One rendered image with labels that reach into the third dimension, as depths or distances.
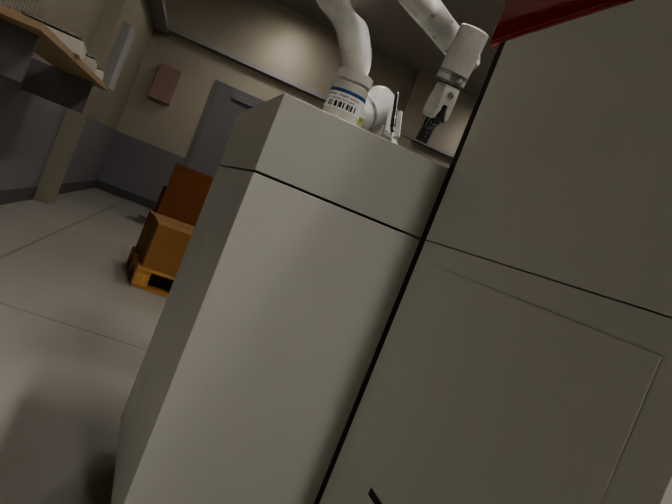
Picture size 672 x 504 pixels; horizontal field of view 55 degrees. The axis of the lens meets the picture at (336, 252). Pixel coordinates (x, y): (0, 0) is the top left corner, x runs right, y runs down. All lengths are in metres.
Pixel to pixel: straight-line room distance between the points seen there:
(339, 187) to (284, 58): 9.19
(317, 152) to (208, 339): 0.39
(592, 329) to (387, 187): 0.56
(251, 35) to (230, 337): 9.30
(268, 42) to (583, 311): 9.71
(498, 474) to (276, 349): 0.52
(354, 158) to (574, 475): 0.68
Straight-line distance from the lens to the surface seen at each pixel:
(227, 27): 10.34
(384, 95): 2.14
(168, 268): 4.03
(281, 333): 1.20
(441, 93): 1.83
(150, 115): 10.16
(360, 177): 1.20
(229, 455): 1.27
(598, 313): 0.79
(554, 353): 0.82
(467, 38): 1.85
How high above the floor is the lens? 0.78
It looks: 2 degrees down
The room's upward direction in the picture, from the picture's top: 22 degrees clockwise
